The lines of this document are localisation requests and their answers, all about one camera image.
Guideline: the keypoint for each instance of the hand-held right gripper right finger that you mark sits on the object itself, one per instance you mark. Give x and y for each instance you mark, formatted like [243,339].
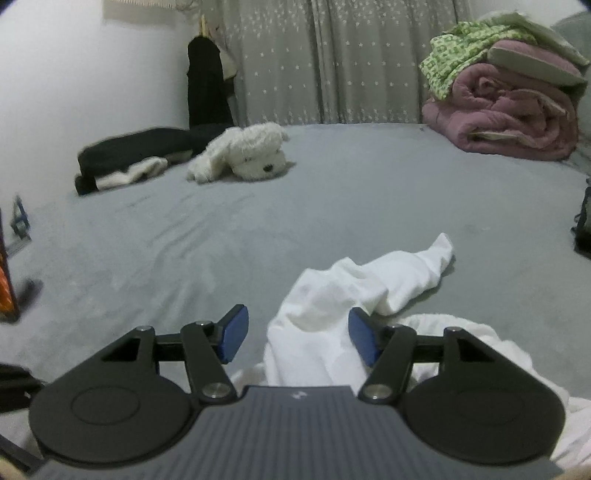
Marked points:
[362,337]

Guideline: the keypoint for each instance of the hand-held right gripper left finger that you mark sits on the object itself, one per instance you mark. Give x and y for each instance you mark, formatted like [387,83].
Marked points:
[233,334]

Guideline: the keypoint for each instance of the white garment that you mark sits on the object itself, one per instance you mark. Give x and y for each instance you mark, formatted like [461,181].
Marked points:
[323,304]

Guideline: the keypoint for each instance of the dark folded clothes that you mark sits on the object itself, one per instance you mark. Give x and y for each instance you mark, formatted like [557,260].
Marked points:
[584,221]

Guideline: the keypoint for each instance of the smartphone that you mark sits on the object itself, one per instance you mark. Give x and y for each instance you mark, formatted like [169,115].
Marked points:
[5,277]

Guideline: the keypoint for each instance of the blue phone stand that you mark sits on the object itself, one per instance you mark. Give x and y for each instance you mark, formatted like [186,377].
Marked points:
[21,226]

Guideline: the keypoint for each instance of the white plush dog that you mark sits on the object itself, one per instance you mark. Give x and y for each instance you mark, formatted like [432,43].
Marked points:
[249,147]

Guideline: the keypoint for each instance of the white cloth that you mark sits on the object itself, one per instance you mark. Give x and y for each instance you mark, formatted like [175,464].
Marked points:
[129,173]

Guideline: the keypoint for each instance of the hanging black garment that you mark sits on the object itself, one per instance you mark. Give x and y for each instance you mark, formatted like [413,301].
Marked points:
[205,83]

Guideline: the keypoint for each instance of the pink quilt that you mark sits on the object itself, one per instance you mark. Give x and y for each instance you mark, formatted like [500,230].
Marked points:
[508,115]

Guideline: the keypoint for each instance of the hanging beige garment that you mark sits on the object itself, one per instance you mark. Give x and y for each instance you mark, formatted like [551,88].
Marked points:
[227,55]

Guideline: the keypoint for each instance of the grey star curtain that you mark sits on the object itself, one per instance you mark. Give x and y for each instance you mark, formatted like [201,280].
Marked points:
[323,60]

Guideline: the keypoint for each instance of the green patterned cloth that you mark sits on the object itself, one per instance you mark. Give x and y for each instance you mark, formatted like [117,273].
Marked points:
[457,50]

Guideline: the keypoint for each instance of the pink pillow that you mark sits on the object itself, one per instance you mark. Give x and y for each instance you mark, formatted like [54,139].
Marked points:
[531,62]

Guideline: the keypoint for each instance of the pale striped cloth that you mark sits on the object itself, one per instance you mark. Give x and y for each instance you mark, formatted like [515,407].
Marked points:
[545,32]

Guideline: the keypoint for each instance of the beige wall hanging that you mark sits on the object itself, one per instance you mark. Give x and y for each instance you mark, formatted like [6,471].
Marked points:
[138,8]

